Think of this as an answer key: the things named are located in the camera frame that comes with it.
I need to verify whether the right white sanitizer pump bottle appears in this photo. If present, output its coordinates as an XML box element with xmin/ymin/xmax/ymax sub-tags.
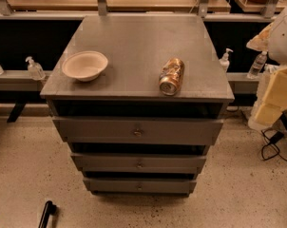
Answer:
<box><xmin>220</xmin><ymin>48</ymin><xmax>232</xmax><ymax>71</ymax></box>

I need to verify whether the black cable on floor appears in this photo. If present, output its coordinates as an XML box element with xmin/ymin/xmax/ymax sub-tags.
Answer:
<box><xmin>260</xmin><ymin>128</ymin><xmax>287</xmax><ymax>165</ymax></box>

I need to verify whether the left clear sanitizer pump bottle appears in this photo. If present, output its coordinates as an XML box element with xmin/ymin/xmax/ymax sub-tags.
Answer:
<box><xmin>26</xmin><ymin>56</ymin><xmax>46</xmax><ymax>81</ymax></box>

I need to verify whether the grey top drawer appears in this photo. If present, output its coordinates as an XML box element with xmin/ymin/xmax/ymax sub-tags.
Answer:
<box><xmin>52</xmin><ymin>117</ymin><xmax>223</xmax><ymax>145</ymax></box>

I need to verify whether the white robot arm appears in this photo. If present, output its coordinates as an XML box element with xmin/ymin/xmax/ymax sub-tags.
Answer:
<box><xmin>246</xmin><ymin>6</ymin><xmax>287</xmax><ymax>131</ymax></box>

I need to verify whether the grey bottom drawer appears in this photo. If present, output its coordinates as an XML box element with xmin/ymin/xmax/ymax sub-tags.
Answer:
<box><xmin>84</xmin><ymin>178</ymin><xmax>197</xmax><ymax>194</ymax></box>

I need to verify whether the crushed gold soda can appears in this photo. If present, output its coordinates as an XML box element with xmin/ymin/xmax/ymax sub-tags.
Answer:
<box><xmin>159</xmin><ymin>58</ymin><xmax>185</xmax><ymax>96</ymax></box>

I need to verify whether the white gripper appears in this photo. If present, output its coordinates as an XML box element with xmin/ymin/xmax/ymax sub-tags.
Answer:
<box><xmin>246</xmin><ymin>24</ymin><xmax>287</xmax><ymax>131</ymax></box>

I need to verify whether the grey drawer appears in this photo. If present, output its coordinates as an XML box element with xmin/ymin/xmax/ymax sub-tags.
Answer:
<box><xmin>52</xmin><ymin>117</ymin><xmax>223</xmax><ymax>145</ymax></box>
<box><xmin>71</xmin><ymin>153</ymin><xmax>206</xmax><ymax>174</ymax></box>
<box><xmin>84</xmin><ymin>178</ymin><xmax>197</xmax><ymax>194</ymax></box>

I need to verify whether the grey middle drawer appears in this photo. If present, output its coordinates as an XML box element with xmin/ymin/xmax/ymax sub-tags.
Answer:
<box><xmin>71</xmin><ymin>153</ymin><xmax>206</xmax><ymax>174</ymax></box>

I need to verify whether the white paper bowl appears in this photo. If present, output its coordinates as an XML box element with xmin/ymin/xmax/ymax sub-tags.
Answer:
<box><xmin>62</xmin><ymin>51</ymin><xmax>108</xmax><ymax>82</ymax></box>

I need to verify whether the wooden desk top left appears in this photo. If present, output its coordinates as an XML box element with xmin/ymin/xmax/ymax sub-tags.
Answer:
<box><xmin>8</xmin><ymin>0</ymin><xmax>199</xmax><ymax>12</ymax></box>

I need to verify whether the grey drawer cabinet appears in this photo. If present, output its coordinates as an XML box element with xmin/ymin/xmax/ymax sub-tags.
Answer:
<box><xmin>39</xmin><ymin>13</ymin><xmax>236</xmax><ymax>198</ymax></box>

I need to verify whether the black object on floor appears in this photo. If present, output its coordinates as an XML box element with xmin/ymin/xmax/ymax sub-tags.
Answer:
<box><xmin>38</xmin><ymin>200</ymin><xmax>57</xmax><ymax>228</ymax></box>

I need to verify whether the clear plastic water bottle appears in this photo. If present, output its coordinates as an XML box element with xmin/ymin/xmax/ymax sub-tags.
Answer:
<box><xmin>247</xmin><ymin>51</ymin><xmax>267</xmax><ymax>79</ymax></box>

